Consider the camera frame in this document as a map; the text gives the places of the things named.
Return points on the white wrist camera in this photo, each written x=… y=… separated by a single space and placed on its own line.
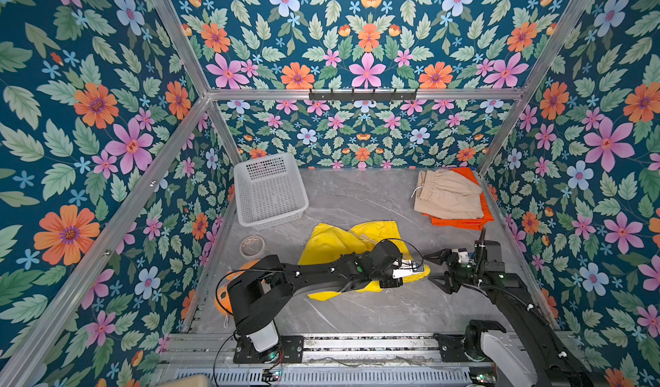
x=463 y=257
x=407 y=268

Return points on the black hook rail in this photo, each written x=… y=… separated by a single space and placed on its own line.
x=344 y=96

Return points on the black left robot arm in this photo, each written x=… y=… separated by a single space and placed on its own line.
x=254 y=295

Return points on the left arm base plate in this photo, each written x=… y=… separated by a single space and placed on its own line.
x=288 y=350

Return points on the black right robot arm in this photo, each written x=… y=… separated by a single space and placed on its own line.
x=532 y=354

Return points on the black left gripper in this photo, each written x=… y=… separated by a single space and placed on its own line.
x=394 y=282

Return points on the aluminium frame post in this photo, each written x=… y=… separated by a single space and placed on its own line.
x=171 y=22

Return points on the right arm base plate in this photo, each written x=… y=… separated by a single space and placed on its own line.
x=464 y=348

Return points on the orange fish plush toy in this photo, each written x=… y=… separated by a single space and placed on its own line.
x=222 y=298

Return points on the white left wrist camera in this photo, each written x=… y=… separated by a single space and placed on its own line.
x=407 y=268

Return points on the yellow shorts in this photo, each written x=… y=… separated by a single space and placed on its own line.
x=328 y=243

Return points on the orange shorts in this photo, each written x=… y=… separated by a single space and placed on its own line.
x=474 y=225

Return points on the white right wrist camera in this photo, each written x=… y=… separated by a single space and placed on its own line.
x=463 y=257

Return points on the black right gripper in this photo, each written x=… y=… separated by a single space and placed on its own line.
x=449 y=282

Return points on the tape roll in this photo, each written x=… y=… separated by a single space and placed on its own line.
x=252 y=247

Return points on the beige shorts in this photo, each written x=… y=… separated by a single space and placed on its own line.
x=447 y=195

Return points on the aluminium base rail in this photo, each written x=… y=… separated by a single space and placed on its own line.
x=347 y=359

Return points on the white plastic laundry basket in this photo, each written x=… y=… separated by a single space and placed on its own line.
x=269 y=191

